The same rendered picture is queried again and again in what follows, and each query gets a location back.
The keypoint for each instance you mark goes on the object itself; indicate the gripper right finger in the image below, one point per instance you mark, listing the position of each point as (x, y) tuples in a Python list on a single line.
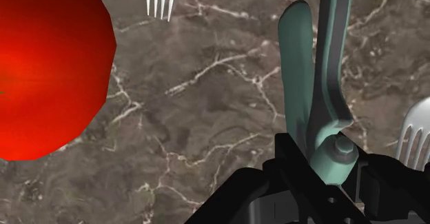
[(389, 183)]

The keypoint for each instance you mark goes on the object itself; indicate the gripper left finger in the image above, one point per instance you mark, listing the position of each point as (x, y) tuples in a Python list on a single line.
[(289, 169)]

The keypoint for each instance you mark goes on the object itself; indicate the teal hinged kitchen tool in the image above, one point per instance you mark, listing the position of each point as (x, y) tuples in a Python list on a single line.
[(331, 65)]

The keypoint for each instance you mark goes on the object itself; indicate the silver fork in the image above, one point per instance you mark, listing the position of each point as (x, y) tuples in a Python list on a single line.
[(420, 115)]

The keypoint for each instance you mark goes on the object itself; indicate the red tomato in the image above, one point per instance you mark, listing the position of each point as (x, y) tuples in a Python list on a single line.
[(50, 68)]

